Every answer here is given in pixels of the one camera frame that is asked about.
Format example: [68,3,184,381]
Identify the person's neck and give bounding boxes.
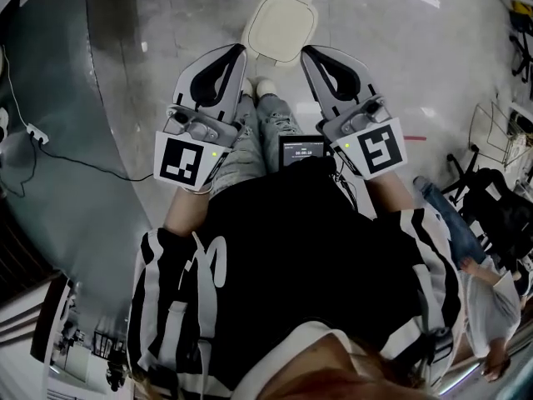
[282,333,396,400]

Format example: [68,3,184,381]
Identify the person's right white shoe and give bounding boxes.
[254,78,279,98]

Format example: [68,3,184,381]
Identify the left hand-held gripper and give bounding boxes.
[152,42,248,193]

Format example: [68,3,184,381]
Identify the metal wire frame rack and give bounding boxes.
[468,100,521,170]

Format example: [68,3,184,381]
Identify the black white striped shirt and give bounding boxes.
[124,156,466,400]

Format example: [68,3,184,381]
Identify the cream pedal trash bin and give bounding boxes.
[240,0,320,69]

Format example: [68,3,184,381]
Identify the white power strip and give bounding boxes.
[25,122,50,146]

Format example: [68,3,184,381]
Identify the person's right forearm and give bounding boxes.
[364,172,414,220]

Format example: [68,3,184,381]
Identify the white wire basket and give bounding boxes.
[506,102,533,168]

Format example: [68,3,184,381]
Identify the grey shoulder strap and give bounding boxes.
[411,264,456,395]
[166,229,220,395]

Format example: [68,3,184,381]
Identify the long black power cable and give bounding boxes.
[36,139,155,183]

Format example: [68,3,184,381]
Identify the silver bracelet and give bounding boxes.
[182,181,214,197]

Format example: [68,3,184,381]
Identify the bundle of black cables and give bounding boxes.
[331,162,360,214]

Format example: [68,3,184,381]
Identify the small black display device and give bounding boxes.
[278,134,327,169]

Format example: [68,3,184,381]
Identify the white power cable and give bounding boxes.
[0,43,32,129]

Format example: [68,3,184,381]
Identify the black office chair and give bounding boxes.
[439,152,533,268]
[508,25,533,83]

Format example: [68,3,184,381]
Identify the light ripped jeans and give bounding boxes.
[207,92,307,202]

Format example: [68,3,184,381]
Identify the short black cable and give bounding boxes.
[0,137,41,199]

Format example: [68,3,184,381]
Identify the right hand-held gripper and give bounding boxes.
[299,45,409,182]

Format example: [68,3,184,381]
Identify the person's left forearm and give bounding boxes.
[162,183,213,238]

